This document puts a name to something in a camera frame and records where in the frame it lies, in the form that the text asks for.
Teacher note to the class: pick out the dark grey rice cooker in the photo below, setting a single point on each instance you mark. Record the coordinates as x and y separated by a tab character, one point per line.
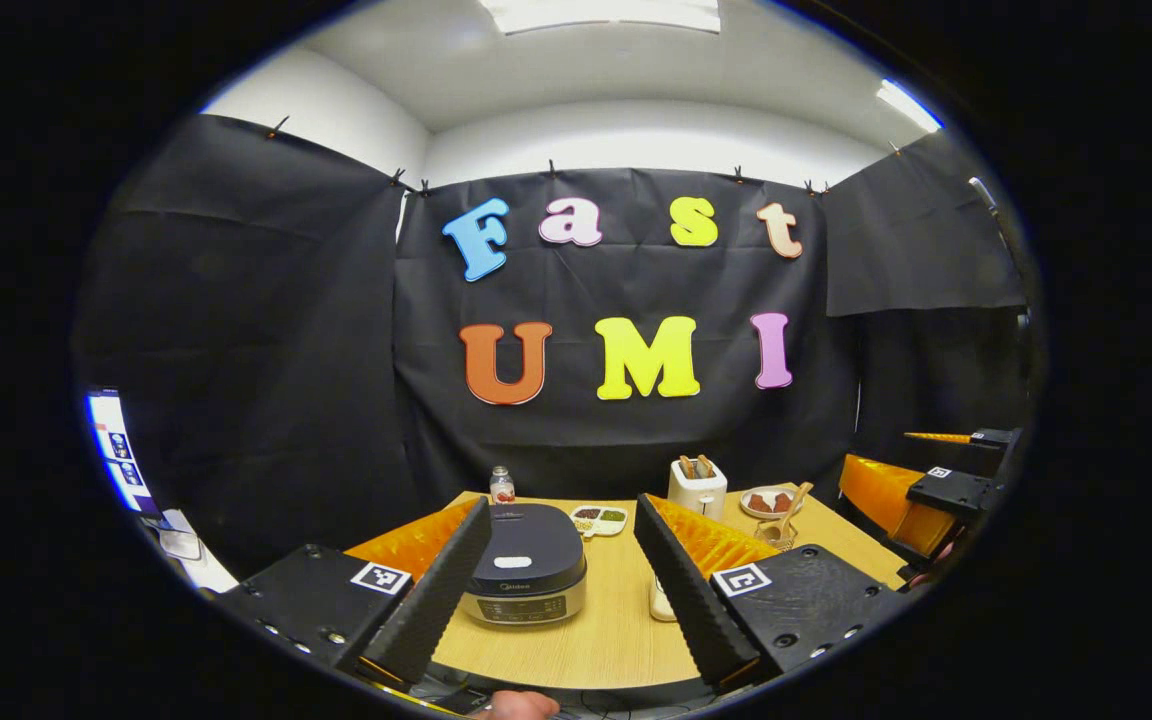
526	545

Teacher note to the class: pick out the wide ceiling light panel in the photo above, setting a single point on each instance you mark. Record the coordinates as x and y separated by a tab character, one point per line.
601	14

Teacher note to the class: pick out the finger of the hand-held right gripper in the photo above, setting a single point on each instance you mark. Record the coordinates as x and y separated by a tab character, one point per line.
951	493
996	438

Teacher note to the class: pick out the wooden spoon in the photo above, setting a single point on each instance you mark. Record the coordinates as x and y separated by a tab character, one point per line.
798	500

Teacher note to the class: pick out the small clear bottle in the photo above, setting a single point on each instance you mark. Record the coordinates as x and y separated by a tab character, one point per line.
502	488

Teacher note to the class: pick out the round white plate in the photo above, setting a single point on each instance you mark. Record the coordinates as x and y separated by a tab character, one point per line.
758	516

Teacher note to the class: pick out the brown meat slice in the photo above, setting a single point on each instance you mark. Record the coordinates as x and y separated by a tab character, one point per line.
759	503
781	501

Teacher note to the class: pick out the narrow ceiling light panel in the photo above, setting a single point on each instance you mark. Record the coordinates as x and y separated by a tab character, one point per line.
908	104

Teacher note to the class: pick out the white divided grain dish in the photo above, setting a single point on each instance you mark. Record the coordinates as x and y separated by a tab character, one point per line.
598	520

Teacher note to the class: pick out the black backdrop cloth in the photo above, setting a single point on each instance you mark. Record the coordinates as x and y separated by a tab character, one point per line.
266	330

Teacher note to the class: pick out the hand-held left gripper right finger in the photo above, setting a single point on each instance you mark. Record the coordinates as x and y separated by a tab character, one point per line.
686	595

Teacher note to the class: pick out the blue white printed poster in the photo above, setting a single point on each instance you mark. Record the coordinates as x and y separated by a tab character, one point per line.
118	450

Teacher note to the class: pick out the clear tray of rice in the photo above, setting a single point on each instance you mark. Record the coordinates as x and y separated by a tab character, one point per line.
661	600

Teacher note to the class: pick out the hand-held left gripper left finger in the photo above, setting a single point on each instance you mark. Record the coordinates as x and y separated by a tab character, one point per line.
441	595

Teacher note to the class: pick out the white toaster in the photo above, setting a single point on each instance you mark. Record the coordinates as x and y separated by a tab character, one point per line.
698	497

